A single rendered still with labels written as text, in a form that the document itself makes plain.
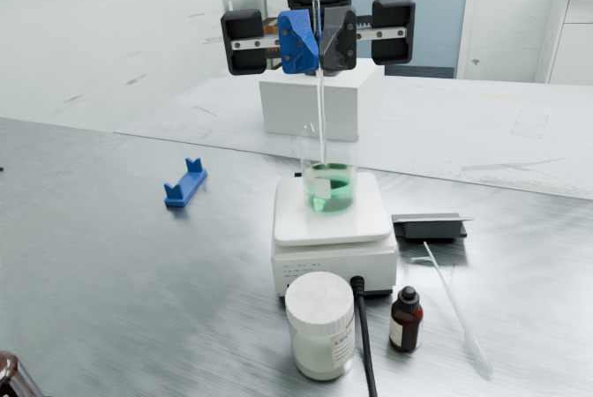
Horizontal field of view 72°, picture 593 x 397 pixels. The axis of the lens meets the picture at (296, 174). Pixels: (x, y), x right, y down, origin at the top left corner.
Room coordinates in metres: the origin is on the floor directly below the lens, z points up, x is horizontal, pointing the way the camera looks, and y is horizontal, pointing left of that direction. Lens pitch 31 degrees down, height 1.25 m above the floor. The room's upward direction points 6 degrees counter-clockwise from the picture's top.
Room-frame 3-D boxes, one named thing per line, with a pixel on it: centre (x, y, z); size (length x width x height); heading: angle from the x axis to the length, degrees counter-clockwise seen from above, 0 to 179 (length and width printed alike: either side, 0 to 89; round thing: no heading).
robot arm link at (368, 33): (0.44, -0.04, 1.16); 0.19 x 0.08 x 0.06; 86
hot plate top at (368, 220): (0.37, -0.03, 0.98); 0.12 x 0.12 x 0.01; 87
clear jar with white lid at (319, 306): (0.24, -0.01, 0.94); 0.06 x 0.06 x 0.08
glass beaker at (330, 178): (0.37, -0.03, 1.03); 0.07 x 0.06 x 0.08; 20
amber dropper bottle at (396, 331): (0.25, -0.09, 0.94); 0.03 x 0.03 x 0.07
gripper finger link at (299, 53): (0.37, -0.01, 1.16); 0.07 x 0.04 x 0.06; 175
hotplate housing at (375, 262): (0.39, -0.03, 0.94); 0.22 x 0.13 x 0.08; 177
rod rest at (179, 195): (0.57, 0.18, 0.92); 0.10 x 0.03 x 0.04; 167
